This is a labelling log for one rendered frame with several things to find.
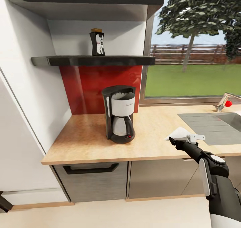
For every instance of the coffee maker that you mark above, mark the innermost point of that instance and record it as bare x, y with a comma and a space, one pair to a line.
119, 108

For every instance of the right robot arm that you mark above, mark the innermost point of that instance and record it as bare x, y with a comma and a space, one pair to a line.
224, 199

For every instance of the bottle of coffee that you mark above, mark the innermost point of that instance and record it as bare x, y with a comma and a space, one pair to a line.
97, 41

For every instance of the countertop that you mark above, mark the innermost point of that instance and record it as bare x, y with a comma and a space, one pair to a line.
83, 138

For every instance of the drop in sink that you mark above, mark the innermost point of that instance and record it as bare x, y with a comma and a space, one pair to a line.
221, 128

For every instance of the paper coffee filter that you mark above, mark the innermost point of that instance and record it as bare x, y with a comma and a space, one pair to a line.
179, 134

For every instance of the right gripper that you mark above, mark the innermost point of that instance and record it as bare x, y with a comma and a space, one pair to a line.
183, 145

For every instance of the dishwasher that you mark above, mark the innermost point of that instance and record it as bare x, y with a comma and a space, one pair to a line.
91, 182

